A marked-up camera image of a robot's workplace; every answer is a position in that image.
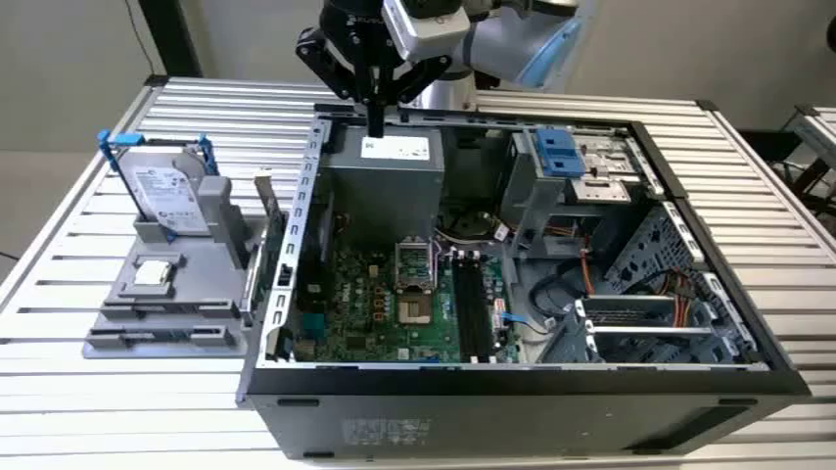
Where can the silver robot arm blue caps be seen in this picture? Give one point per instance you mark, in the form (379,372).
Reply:
(496,44)

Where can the grey parts rack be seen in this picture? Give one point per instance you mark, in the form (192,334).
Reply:
(196,269)

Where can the CPU socket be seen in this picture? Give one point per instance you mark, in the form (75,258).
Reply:
(415,308)

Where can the black box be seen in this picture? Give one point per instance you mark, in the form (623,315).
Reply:
(771,144)

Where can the green graphics card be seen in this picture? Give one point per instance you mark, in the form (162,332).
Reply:
(275,220)

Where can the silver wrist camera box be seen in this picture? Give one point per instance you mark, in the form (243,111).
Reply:
(424,27)

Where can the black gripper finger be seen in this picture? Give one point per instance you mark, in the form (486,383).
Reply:
(424,73)
(327,63)

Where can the grey metal drive cage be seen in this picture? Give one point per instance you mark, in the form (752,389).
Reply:
(542,205)

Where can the green motherboard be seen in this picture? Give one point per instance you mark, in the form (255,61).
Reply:
(352,313)

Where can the black RAM slot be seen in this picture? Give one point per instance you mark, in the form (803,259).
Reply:
(467,303)
(482,303)

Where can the silver CPU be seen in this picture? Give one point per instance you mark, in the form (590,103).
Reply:
(151,273)

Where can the black cooler fan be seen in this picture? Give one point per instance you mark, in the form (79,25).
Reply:
(470,225)

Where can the blue plastic drive carrier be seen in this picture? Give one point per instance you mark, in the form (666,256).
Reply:
(555,152)

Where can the metal slat side table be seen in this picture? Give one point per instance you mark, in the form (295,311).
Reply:
(814,125)

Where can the black PC case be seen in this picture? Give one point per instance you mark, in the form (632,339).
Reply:
(458,421)

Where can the black post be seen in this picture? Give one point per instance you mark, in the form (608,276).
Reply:
(176,39)

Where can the grey metal disk bay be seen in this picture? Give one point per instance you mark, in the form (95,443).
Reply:
(647,331)

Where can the grey power supply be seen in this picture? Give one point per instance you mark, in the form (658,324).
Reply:
(386,196)

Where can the hard disk in blue carrier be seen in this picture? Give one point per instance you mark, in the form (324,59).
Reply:
(156,191)

